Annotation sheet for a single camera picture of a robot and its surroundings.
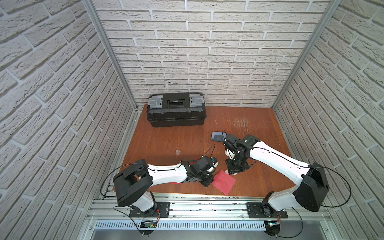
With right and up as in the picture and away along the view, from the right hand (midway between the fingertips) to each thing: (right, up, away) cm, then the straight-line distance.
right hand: (233, 172), depth 76 cm
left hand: (-10, -5, +5) cm, 12 cm away
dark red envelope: (-4, -8, +7) cm, 11 cm away
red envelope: (-21, +7, -9) cm, 24 cm away
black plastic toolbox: (-33, +34, +19) cm, 51 cm away
